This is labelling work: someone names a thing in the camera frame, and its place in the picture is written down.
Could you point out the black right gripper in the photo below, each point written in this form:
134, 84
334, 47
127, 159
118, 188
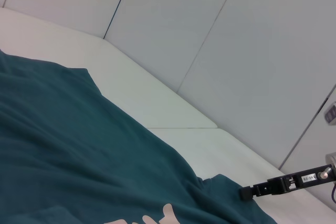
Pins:
278, 183

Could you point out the teal t-shirt with FREE print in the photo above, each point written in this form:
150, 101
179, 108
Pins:
78, 142

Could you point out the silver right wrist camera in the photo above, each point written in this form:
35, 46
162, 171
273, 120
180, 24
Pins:
331, 112

